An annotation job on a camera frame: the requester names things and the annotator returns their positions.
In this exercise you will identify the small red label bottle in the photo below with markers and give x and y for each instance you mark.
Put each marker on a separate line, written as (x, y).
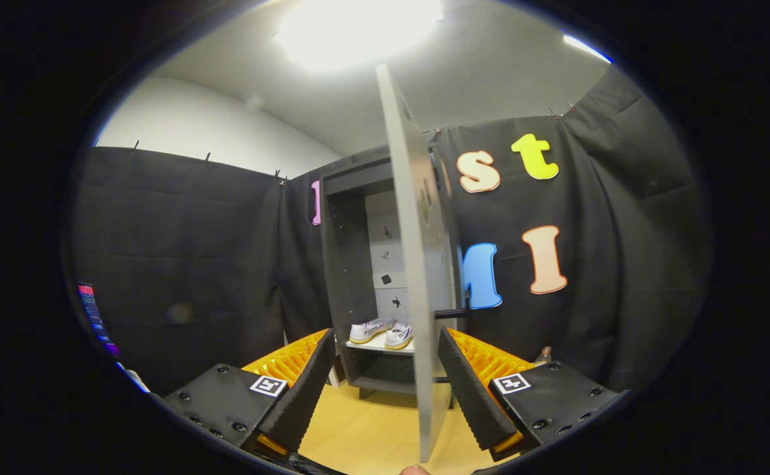
(543, 356)

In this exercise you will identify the large ceiling light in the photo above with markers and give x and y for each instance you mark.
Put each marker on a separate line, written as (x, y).
(358, 30)

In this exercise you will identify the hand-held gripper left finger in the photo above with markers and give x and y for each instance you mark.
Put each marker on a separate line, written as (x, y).
(309, 389)

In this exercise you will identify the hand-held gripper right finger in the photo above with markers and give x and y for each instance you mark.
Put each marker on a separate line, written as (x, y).
(474, 396)

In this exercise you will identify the white canvas shoe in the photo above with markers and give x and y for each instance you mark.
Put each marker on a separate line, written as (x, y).
(368, 330)
(399, 336)

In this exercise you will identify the dark grey shoe cabinet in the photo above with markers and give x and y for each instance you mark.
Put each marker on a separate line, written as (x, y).
(345, 264)

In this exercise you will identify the black backdrop cloth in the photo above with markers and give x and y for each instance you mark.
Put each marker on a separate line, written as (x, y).
(193, 251)

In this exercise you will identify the small ceiling light panel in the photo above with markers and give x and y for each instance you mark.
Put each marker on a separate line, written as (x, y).
(586, 48)

